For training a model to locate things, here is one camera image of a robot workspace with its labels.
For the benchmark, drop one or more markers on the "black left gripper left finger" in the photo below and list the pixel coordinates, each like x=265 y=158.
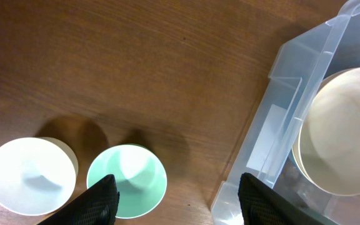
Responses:
x=96 y=206

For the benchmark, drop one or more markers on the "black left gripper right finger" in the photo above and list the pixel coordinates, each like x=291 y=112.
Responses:
x=260 y=205

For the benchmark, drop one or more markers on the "mint green small bowl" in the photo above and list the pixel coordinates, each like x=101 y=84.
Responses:
x=140 y=177

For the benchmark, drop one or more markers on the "white small bowl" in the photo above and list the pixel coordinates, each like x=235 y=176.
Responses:
x=37 y=175

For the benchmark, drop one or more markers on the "cream bowl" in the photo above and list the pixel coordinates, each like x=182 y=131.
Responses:
x=329 y=140

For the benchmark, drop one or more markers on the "clear plastic storage container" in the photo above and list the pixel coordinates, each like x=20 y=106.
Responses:
x=300 y=65

